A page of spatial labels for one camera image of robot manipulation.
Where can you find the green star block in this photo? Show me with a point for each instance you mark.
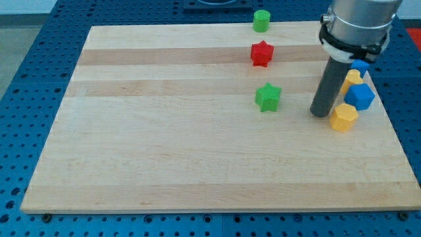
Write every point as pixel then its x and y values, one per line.
pixel 268 97

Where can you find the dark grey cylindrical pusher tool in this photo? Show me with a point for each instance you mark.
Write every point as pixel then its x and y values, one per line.
pixel 329 87

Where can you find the green cylinder block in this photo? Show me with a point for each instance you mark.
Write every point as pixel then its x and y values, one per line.
pixel 261 21

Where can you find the yellow heart block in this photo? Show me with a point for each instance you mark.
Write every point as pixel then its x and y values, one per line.
pixel 352 78

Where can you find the yellow hexagon block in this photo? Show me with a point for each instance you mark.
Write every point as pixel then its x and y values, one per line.
pixel 343 117

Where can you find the blue block behind arm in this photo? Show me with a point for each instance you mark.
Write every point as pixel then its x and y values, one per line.
pixel 361 66

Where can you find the red star block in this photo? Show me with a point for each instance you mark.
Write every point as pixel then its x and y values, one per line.
pixel 261 54

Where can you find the light wooden board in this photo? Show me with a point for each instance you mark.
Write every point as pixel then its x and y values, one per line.
pixel 163 119

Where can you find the blue hexagon block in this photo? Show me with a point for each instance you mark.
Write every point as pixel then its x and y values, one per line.
pixel 360 96

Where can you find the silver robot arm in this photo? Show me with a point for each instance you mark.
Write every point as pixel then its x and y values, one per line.
pixel 357 29

